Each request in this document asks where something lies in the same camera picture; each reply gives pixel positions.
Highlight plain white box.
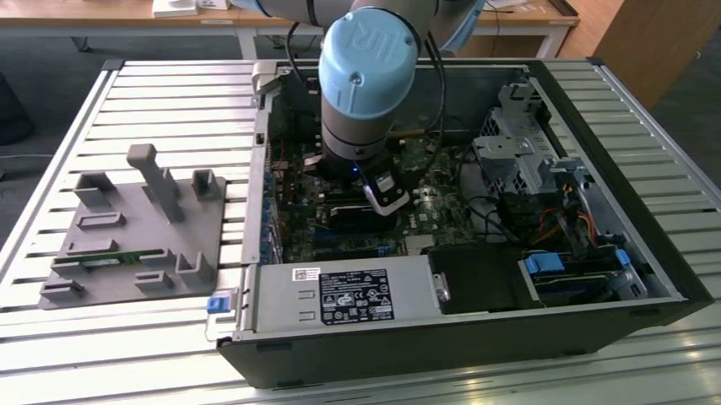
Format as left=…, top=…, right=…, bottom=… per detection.
left=151, top=0, right=199, bottom=19

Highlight silver chipset heatsink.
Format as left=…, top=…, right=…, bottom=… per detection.
left=404, top=235, right=439, bottom=255

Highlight wooden cabinet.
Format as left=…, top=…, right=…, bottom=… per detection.
left=562, top=0, right=721, bottom=111

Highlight blue disk carrier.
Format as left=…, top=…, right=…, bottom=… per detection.
left=522, top=251, right=569, bottom=278

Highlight green motherboard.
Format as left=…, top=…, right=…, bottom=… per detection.
left=263, top=133, right=480, bottom=263

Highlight black open PC case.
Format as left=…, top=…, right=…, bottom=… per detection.
left=216, top=57, right=717, bottom=390

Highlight green RAM stick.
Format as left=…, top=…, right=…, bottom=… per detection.
left=55, top=248, right=169, bottom=269

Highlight silver power supply unit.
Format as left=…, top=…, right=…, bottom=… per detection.
left=231, top=255, right=446, bottom=341

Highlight black plastic shroud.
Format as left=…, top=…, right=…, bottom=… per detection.
left=426, top=244, right=546, bottom=316

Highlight red yellow orange wires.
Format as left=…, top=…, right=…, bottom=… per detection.
left=529, top=208, right=599, bottom=248

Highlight black flat device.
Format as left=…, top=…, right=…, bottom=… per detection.
left=546, top=0, right=581, bottom=19

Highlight grey parts rack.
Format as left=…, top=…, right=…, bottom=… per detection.
left=36, top=143, right=227, bottom=311

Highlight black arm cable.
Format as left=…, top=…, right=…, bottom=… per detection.
left=283, top=19, right=450, bottom=172

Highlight white-rimmed wrist camera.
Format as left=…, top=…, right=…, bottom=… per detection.
left=362, top=170, right=411, bottom=217

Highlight black graphics card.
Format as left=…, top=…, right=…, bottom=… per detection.
left=328, top=202, right=399, bottom=233

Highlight black hard disk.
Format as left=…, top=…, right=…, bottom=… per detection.
left=531, top=272, right=621, bottom=305

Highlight wooden desk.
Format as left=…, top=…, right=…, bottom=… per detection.
left=0, top=0, right=581, bottom=60

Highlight silver drive cage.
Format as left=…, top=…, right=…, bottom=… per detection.
left=470, top=82, right=566, bottom=196

